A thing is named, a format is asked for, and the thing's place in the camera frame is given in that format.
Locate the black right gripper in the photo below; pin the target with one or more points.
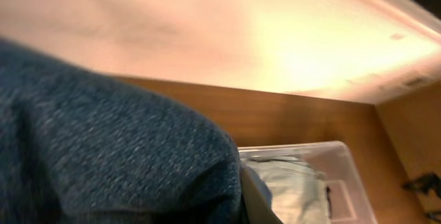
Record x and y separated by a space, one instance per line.
424 184

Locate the clear plastic storage bin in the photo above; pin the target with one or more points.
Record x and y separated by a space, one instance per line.
349 202

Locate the light blue jeans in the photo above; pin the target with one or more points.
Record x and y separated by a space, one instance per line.
295 192

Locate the dark blue jeans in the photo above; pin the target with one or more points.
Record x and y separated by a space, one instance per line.
79 147

